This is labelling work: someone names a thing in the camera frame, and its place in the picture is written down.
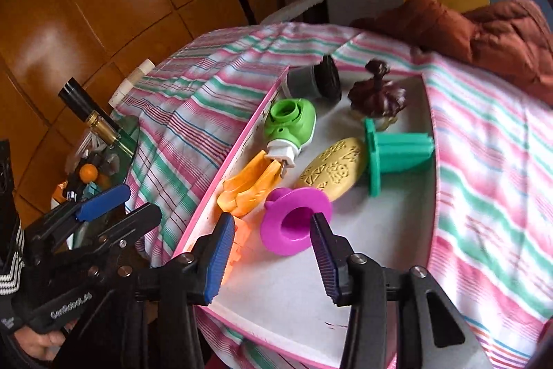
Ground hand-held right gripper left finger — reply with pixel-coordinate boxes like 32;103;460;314
52;213;236;369

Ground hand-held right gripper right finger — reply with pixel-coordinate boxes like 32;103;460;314
310;212;493;369

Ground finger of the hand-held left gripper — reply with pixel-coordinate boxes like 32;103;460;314
39;202;162;279
24;184;131;253

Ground small orange plastic toy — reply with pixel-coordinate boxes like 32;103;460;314
225;218;252;281

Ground magenta plastic funnel cup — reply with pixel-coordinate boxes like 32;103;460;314
259;186;333;257

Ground white tray with pink rim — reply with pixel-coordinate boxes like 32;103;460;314
173;64;441;367

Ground orange plastic clip toy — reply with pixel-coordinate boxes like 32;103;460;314
217;150;283;218

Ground yellow embossed oval block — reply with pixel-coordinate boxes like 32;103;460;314
296;137;368;203

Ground green plastic piece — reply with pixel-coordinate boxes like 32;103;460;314
363;117;435;197

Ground brown figurine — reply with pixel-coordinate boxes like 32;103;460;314
348;58;407;120

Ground person's left forearm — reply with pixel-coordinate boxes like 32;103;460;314
0;218;26;322

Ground person's left hand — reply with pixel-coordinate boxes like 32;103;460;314
15;319;76;361

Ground green glass side table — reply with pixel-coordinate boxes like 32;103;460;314
65;116;141;188

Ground perfume bottle with black cap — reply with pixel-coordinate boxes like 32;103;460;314
58;78;122;148

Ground white tube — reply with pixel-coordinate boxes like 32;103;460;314
108;58;155;108

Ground green white plug-in device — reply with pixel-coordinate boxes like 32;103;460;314
264;98;317;168

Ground grey black funnel piece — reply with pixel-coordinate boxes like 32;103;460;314
283;54;342;99

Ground white cloth strip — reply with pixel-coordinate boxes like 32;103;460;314
259;0;326;24

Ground brown quilt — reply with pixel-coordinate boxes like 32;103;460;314
350;0;553;106

